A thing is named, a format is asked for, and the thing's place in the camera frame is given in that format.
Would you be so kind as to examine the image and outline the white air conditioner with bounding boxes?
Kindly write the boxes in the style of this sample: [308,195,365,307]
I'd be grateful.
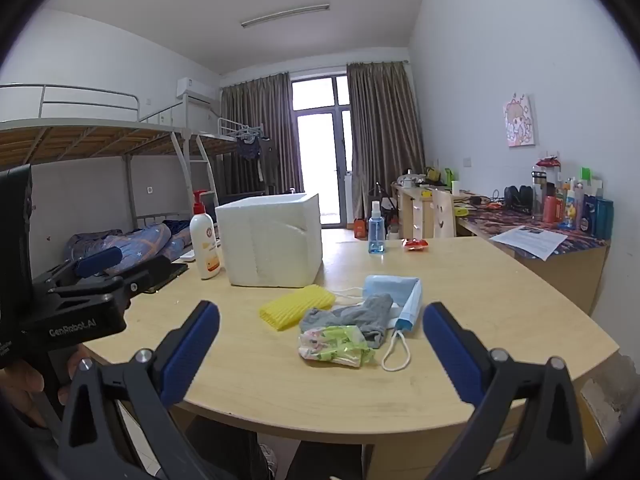
[176,77,217,106]

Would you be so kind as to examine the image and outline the floral green plastic packet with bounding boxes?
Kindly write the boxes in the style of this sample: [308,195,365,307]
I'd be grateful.
[298,325,376,368]

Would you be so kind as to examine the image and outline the brown curtain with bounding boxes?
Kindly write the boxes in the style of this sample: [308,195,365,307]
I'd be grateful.
[346,61,426,221]
[220,72,303,196]

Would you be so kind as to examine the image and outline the white lotion pump bottle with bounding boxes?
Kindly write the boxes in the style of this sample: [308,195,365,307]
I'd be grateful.
[189,190,222,281]

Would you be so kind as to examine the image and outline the black phone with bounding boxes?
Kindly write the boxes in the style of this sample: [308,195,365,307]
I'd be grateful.
[147,262,191,295]

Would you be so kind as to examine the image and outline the black headphones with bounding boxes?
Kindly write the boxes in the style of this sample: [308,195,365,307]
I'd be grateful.
[504,185,533,212]

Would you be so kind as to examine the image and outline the blue star-print quilt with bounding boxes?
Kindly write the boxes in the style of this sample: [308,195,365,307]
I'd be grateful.
[65,222,193,277]

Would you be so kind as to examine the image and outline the dark hanging clothes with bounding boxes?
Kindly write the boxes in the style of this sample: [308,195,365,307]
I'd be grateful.
[235,135,274,183]

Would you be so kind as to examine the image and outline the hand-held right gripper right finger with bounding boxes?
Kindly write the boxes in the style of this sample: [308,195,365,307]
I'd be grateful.
[422,302,588,480]

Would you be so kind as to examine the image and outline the grey sock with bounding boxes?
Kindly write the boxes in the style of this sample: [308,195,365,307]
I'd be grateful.
[299,293,394,349]

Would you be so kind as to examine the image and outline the printed paper sheet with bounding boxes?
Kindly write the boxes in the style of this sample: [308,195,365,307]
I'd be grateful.
[487,225,568,261]

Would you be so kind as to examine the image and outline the group of toiletry bottles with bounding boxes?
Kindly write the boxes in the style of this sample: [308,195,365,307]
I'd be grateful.
[530,157,615,240]

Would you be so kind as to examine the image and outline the glass balcony door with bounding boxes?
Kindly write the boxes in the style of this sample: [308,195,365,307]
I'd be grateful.
[291,74,353,228]

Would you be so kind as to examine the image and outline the ceiling tube light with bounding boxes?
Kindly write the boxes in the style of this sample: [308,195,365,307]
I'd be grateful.
[240,4,331,28]

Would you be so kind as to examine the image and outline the grey metal bunk bed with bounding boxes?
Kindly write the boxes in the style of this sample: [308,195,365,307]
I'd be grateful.
[187,116,273,198]
[0,84,196,281]

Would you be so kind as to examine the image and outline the wooden chair with smiley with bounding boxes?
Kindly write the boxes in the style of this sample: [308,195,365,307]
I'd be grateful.
[431,187,457,239]

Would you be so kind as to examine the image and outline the desk with printed cover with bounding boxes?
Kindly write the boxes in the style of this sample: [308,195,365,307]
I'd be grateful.
[455,200,612,317]

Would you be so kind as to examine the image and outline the white foam box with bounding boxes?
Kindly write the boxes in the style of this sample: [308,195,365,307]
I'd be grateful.
[215,192,323,289]

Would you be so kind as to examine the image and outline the pink cartoon wall poster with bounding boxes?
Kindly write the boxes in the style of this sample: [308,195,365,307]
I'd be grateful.
[503,92,538,148]

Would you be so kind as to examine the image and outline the grey bunk bed ladder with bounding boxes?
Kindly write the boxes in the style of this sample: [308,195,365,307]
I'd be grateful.
[172,130,219,203]

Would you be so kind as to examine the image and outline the wooden desk with drawers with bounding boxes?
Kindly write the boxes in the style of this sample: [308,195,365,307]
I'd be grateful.
[392,182,471,239]

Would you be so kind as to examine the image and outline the blue face mask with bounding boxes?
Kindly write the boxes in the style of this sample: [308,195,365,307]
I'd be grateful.
[336,275,423,372]

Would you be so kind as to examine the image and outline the blue spray bottle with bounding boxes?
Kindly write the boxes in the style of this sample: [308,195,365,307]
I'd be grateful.
[367,201,386,254]

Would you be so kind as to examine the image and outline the person's left hand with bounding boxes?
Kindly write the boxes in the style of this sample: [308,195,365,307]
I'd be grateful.
[0,354,92,431]

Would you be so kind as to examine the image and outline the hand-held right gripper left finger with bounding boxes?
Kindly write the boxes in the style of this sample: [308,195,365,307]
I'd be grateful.
[57,300,221,480]

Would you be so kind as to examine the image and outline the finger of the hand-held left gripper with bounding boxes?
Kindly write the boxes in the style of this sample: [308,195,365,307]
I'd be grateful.
[32,246,122,288]
[47,254,190,308]

